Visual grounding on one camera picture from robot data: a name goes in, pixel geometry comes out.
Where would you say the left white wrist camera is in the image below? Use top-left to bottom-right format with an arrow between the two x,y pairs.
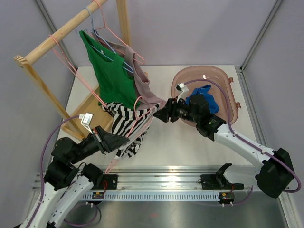
79,113 -> 93,133

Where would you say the black white striped tank top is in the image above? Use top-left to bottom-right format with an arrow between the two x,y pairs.
102,101 -> 160,159

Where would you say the green tank top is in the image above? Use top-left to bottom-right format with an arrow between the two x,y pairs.
83,42 -> 137,109

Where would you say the wooden clothes rack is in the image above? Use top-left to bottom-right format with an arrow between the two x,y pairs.
14,0 -> 131,140

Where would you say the aluminium mounting rail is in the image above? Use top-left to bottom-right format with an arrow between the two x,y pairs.
33,163 -> 258,201

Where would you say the pink wire hanger back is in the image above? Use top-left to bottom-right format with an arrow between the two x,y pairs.
92,0 -> 145,65

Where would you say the mauve tank top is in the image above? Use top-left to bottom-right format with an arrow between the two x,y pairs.
99,41 -> 165,112

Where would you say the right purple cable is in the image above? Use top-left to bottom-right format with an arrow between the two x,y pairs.
184,79 -> 302,192

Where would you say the pink wire hanger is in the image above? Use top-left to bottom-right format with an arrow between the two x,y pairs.
49,35 -> 107,107
92,0 -> 145,65
105,96 -> 159,174

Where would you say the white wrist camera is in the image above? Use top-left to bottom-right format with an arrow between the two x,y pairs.
175,83 -> 189,102
79,113 -> 93,133

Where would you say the pink translucent plastic basin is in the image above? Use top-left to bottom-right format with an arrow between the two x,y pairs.
171,66 -> 240,124

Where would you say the pink wire hanger front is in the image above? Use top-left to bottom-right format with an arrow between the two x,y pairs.
49,35 -> 107,107

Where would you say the light blue wire hanger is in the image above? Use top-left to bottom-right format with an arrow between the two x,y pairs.
79,7 -> 134,73

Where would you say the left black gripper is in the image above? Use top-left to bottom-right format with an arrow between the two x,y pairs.
70,125 -> 130,164

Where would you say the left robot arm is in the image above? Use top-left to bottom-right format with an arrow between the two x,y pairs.
20,126 -> 129,228

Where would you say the blue tank top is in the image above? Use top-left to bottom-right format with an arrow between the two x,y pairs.
186,85 -> 219,114

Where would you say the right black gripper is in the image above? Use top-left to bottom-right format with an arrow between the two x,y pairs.
154,96 -> 200,124

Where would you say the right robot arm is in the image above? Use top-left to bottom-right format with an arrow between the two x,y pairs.
154,95 -> 301,198

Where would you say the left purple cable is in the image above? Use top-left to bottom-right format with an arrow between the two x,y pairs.
25,115 -> 103,228

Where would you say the purple cable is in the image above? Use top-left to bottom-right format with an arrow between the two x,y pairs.
184,79 -> 302,192
25,115 -> 103,228

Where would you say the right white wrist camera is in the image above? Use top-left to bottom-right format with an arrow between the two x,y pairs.
175,83 -> 189,102

